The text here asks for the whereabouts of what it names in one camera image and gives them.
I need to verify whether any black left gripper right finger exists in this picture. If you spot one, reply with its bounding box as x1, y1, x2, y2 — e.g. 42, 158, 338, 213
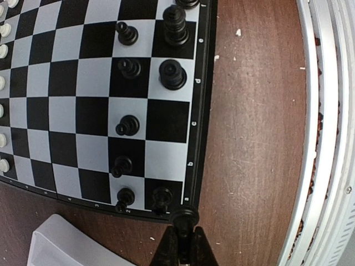
192, 227, 219, 266

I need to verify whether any black white chess board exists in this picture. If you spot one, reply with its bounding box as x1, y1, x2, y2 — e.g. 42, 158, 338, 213
1, 1, 217, 223

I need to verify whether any black pawn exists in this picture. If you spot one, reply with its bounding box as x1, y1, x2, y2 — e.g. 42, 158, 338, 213
118, 58, 141, 80
115, 115, 140, 136
111, 156, 133, 178
115, 22, 139, 46

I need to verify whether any white chess pieces row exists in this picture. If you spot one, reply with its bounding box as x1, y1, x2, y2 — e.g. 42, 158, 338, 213
1, 1, 18, 172

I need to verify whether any black chess piece king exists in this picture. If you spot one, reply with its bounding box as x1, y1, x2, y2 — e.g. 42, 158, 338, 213
163, 4, 190, 47

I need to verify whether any black chess piece on board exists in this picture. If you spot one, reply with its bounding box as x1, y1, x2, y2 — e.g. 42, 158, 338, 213
159, 59, 187, 90

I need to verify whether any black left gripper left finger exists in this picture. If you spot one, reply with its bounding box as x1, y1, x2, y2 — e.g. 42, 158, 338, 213
149, 226, 179, 266

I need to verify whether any white plastic tray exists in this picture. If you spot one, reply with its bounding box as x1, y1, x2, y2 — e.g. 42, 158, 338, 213
27, 214, 133, 265

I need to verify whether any black rook board corner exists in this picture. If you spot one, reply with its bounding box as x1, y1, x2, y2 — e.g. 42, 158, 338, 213
152, 187, 173, 216

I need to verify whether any black knight piece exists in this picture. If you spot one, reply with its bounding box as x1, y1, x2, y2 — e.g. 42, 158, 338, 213
169, 205, 200, 238

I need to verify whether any black bishop on board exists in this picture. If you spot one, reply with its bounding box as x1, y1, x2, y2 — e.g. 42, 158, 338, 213
175, 0, 200, 9

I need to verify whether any black pawn left board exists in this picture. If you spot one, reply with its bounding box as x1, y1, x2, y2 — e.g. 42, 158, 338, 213
115, 188, 135, 212

